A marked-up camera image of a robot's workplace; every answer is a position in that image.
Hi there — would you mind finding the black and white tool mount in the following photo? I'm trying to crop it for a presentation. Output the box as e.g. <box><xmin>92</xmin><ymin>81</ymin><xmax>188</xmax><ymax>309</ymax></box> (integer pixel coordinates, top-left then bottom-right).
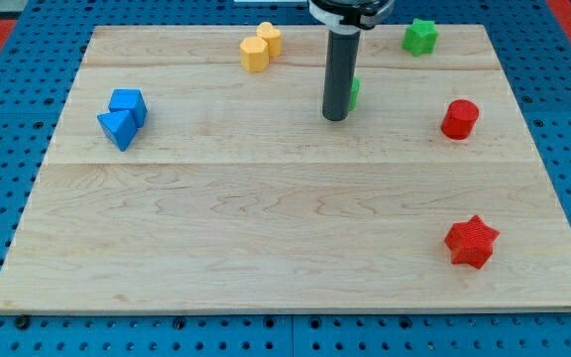
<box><xmin>308</xmin><ymin>0</ymin><xmax>395</xmax><ymax>34</ymax></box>

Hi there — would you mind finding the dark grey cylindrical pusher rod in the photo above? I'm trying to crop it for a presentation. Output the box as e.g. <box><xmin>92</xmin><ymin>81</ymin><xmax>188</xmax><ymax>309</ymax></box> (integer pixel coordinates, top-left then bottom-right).
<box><xmin>322</xmin><ymin>31</ymin><xmax>360</xmax><ymax>121</ymax></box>

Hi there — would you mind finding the green circle block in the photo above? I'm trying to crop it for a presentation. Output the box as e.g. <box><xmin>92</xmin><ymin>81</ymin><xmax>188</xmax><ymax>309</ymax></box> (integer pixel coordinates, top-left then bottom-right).
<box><xmin>348</xmin><ymin>76</ymin><xmax>361</xmax><ymax>111</ymax></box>

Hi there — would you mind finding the green star block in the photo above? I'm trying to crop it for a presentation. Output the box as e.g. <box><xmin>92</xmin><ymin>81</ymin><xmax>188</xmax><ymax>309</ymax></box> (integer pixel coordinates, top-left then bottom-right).
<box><xmin>402</xmin><ymin>18</ymin><xmax>438</xmax><ymax>57</ymax></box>

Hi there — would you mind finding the red star block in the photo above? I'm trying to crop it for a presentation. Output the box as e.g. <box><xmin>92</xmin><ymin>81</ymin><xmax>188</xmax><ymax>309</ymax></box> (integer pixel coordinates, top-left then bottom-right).
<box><xmin>444</xmin><ymin>215</ymin><xmax>500</xmax><ymax>270</ymax></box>

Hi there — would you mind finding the yellow heart block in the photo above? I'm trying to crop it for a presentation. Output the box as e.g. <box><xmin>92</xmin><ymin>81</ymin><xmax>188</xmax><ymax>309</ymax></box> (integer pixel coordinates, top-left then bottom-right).
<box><xmin>256</xmin><ymin>22</ymin><xmax>283</xmax><ymax>58</ymax></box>

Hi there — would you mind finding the yellow hexagon block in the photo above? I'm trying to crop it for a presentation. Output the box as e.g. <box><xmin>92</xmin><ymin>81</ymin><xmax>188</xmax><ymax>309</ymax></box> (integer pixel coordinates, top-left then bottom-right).
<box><xmin>239</xmin><ymin>37</ymin><xmax>270</xmax><ymax>72</ymax></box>

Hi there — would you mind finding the red cylinder block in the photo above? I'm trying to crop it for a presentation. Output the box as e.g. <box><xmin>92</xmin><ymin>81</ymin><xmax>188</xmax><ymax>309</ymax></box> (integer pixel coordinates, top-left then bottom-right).
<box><xmin>440</xmin><ymin>99</ymin><xmax>480</xmax><ymax>140</ymax></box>

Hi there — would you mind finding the light wooden board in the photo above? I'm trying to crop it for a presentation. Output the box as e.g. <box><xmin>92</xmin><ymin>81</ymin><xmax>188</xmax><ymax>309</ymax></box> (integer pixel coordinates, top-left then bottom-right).
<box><xmin>0</xmin><ymin>25</ymin><xmax>571</xmax><ymax>315</ymax></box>

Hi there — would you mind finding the blue cube block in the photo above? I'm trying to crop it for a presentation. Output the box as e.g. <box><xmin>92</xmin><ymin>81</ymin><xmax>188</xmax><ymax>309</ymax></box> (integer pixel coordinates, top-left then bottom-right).
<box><xmin>108</xmin><ymin>88</ymin><xmax>148</xmax><ymax>128</ymax></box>

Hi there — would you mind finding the blue triangle block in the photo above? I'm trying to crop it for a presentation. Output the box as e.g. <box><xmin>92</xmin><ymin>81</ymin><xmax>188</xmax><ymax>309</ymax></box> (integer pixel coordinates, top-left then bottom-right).
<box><xmin>97</xmin><ymin>110</ymin><xmax>138</xmax><ymax>152</ymax></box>

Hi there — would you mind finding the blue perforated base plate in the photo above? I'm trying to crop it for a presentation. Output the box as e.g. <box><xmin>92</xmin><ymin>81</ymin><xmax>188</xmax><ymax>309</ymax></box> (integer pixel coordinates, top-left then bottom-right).
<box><xmin>0</xmin><ymin>0</ymin><xmax>571</xmax><ymax>356</ymax></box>

